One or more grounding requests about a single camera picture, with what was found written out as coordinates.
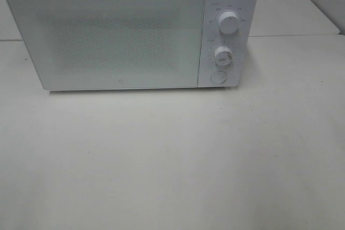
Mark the round door release button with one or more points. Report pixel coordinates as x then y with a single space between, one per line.
218 77

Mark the white timer knob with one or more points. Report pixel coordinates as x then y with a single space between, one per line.
223 56

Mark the white microwave door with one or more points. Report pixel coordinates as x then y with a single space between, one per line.
112 44

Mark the upper white power knob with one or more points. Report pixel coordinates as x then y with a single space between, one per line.
228 22

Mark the white microwave oven body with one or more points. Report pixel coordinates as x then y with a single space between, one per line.
231 1

